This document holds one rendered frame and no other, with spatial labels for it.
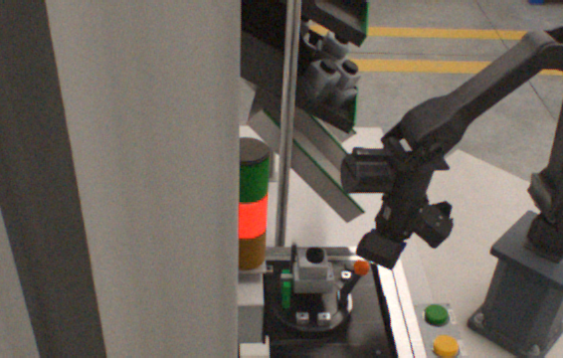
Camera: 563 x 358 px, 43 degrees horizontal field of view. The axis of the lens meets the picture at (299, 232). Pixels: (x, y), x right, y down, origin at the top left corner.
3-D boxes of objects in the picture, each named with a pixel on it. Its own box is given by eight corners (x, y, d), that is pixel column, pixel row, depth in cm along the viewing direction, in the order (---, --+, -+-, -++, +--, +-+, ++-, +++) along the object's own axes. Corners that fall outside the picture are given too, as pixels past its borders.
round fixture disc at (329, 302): (346, 278, 126) (347, 269, 124) (356, 338, 115) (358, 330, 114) (267, 278, 124) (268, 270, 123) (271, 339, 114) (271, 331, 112)
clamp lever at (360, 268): (347, 291, 119) (368, 261, 115) (348, 300, 118) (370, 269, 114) (327, 286, 118) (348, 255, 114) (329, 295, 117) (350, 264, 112)
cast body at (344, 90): (349, 104, 128) (370, 75, 124) (337, 109, 125) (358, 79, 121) (317, 75, 130) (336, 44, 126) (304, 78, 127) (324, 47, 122)
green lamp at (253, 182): (267, 177, 81) (269, 141, 78) (269, 204, 77) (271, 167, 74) (223, 177, 81) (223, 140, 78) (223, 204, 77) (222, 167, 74)
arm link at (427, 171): (442, 139, 104) (384, 138, 101) (458, 162, 100) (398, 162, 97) (428, 177, 109) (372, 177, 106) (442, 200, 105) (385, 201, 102)
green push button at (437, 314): (443, 311, 124) (446, 303, 122) (449, 328, 121) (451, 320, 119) (421, 311, 123) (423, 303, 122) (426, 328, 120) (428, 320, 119)
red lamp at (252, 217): (266, 211, 84) (267, 178, 81) (267, 239, 81) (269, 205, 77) (223, 211, 84) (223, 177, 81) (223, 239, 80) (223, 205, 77)
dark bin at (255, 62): (351, 96, 132) (373, 66, 127) (348, 134, 122) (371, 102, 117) (215, 22, 125) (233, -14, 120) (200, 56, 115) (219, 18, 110)
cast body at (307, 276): (329, 274, 118) (333, 243, 114) (332, 293, 115) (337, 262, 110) (280, 274, 117) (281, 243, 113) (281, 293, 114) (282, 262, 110)
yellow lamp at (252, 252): (264, 243, 88) (266, 212, 84) (266, 270, 84) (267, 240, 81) (224, 243, 87) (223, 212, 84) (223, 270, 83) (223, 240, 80)
